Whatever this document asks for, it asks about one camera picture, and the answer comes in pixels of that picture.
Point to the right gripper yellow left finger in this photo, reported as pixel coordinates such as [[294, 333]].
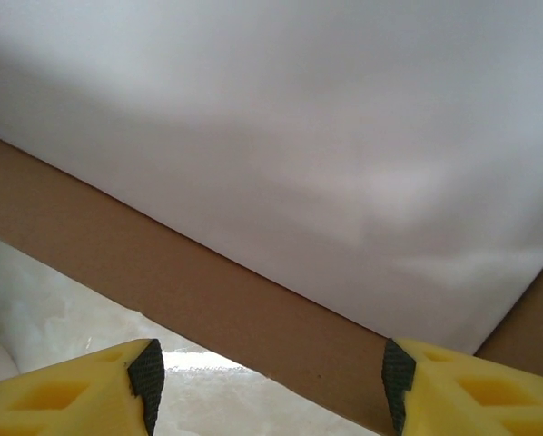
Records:
[[49, 399]]

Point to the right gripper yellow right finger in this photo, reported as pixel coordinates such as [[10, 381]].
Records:
[[480, 395]]

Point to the brown cardboard box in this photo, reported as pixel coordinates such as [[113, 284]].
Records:
[[117, 227]]

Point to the white paper napkins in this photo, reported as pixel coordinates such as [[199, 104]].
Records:
[[271, 113]]

